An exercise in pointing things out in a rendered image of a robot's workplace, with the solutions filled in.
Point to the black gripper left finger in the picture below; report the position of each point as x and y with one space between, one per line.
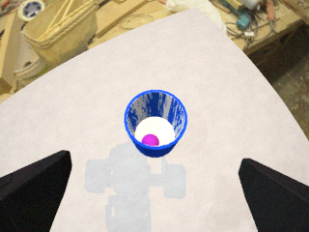
30 197

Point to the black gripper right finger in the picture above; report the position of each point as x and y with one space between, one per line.
278 203

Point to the purple ball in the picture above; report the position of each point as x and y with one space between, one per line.
150 139

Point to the blue cup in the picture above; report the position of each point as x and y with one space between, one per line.
159 113

